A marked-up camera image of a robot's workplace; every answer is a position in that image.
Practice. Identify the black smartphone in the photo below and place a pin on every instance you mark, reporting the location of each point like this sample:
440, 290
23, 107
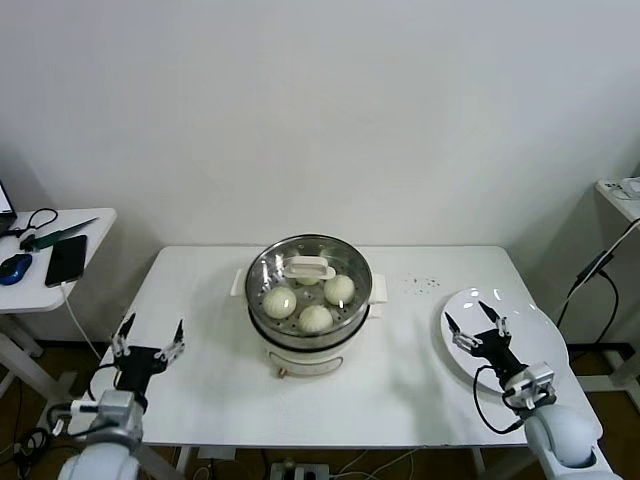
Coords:
66, 260

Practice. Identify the cream electric cooking pot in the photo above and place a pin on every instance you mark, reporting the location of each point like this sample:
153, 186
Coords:
305, 360

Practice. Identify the grey floor power strip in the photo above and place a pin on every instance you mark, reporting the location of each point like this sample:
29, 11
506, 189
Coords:
300, 471

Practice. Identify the white side table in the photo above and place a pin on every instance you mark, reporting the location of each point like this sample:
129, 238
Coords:
30, 297

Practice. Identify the stainless steel steamer basket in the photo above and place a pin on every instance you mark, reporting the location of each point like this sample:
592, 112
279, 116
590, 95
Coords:
260, 320

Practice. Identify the white round plate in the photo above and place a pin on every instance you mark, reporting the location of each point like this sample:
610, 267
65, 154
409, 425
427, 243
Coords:
540, 330

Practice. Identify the white power strip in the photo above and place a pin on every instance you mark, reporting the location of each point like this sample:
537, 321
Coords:
614, 187

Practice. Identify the white shelf table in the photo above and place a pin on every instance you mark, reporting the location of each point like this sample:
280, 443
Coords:
617, 207

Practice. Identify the blue computer mouse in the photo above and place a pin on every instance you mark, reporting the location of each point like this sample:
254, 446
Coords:
15, 269

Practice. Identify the white work table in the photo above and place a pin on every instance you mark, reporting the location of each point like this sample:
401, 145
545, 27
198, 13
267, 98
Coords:
390, 400

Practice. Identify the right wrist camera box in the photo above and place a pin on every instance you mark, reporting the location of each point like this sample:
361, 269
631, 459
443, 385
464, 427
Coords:
532, 385

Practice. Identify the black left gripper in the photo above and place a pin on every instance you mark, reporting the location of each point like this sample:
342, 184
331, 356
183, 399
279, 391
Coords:
137, 365

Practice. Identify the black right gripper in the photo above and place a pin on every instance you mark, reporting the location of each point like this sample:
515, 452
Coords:
497, 352

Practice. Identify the white steamed baozi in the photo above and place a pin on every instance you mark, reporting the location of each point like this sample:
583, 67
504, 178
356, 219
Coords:
340, 290
316, 318
308, 281
280, 303

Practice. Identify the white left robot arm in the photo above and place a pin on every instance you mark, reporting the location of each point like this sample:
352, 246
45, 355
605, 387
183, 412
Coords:
110, 440

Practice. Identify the open laptop screen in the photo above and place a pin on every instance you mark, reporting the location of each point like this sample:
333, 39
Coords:
6, 215

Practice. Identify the dark green flat blade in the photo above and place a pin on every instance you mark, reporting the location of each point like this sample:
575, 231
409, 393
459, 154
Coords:
60, 234

